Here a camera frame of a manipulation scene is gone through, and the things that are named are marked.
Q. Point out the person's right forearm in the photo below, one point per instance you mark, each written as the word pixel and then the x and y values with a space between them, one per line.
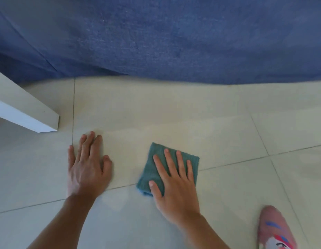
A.
pixel 202 234

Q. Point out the person's right thumb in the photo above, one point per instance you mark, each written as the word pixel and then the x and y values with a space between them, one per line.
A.
pixel 155 189

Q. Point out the person's right little finger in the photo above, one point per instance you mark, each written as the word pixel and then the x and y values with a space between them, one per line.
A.
pixel 190 169

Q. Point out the person's left forearm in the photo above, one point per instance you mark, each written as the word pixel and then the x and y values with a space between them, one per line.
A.
pixel 61 225

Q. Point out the person's left little finger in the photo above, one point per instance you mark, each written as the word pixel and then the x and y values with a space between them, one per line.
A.
pixel 71 156

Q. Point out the person's right hand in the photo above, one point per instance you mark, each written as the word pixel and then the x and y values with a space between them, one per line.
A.
pixel 178 197

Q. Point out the person's right middle finger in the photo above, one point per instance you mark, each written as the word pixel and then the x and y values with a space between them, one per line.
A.
pixel 171 163

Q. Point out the pink patterned slipper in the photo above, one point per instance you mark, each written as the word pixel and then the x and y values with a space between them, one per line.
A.
pixel 274 228

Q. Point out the person's left thumb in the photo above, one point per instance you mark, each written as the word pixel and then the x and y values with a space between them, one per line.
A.
pixel 107 165

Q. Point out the person's left hand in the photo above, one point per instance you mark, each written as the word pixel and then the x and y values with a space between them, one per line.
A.
pixel 83 176

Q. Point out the green cleaning cloth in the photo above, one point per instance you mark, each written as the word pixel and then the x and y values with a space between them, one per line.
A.
pixel 150 168

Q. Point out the white furniture panel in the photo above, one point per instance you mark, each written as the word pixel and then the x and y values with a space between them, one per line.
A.
pixel 22 106

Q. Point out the person's left middle finger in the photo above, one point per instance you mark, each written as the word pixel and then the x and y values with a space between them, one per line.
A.
pixel 88 145

